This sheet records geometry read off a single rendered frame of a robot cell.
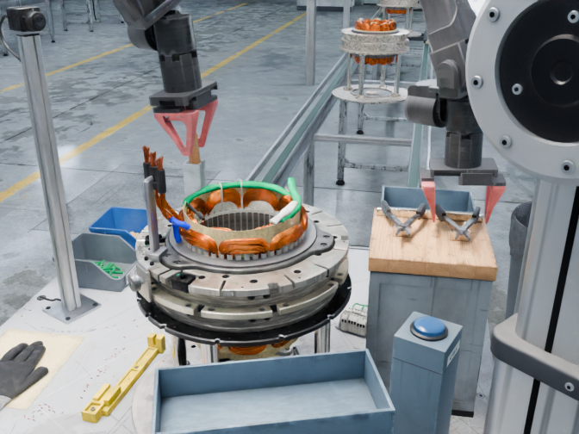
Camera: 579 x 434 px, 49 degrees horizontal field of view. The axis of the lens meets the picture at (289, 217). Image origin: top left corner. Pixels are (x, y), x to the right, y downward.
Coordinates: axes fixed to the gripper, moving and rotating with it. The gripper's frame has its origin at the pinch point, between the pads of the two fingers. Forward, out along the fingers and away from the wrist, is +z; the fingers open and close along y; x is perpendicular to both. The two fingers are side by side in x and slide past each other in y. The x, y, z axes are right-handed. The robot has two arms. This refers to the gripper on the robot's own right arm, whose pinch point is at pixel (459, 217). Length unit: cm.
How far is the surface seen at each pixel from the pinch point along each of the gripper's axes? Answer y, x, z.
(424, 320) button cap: 6.3, 24.9, 5.0
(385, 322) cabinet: 11.7, 11.0, 13.9
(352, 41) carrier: 32, -204, -6
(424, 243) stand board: 5.8, 5.6, 2.4
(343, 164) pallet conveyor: 47, -297, 82
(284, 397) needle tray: 22.4, 40.6, 6.6
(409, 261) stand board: 8.1, 11.9, 2.6
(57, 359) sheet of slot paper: 73, 7, 27
